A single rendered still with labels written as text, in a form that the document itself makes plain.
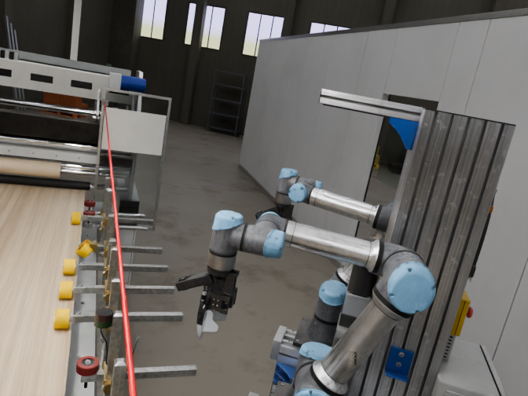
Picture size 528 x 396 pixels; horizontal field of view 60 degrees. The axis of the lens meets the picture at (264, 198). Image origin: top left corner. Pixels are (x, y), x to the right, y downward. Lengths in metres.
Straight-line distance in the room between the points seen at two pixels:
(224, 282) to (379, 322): 0.42
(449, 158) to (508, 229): 2.28
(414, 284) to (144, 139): 3.00
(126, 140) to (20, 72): 0.95
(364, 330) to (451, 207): 0.46
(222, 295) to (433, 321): 0.68
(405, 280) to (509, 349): 2.56
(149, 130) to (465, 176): 2.86
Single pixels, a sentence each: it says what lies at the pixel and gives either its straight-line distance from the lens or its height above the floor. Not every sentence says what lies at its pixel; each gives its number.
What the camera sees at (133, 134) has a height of 1.42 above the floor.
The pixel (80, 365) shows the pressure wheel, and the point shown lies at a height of 0.91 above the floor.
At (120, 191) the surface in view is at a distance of 3.96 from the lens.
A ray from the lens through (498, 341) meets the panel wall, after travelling 3.77.
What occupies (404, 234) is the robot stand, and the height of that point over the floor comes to 1.64.
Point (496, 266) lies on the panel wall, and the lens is 3.75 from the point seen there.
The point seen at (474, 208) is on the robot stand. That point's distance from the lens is 1.48.
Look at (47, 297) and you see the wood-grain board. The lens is 2.36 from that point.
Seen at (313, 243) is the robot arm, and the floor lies 1.61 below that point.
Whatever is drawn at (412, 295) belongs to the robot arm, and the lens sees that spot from 1.21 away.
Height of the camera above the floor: 2.02
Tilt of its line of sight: 14 degrees down
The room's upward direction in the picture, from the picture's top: 11 degrees clockwise
